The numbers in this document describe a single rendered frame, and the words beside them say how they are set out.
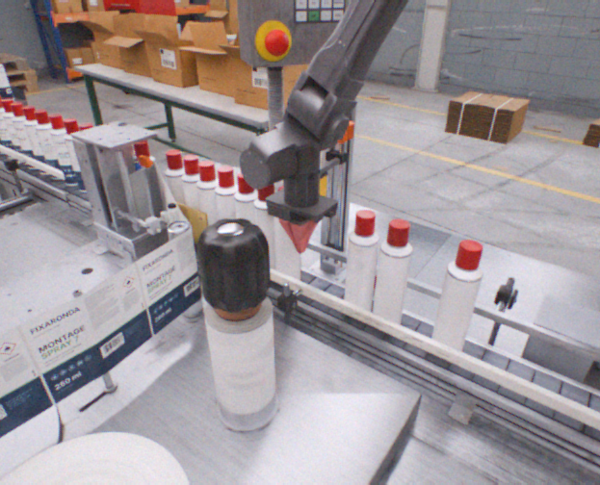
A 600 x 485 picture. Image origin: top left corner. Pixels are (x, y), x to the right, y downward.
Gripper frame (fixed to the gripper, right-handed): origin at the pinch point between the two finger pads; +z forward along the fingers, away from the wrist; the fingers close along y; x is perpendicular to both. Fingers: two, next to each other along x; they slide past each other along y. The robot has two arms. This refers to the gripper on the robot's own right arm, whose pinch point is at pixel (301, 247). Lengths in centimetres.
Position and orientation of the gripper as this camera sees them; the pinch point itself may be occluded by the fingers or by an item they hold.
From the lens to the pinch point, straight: 74.2
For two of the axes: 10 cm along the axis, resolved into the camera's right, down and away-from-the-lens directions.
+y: 8.0, 3.1, -5.1
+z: 0.0, 8.5, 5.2
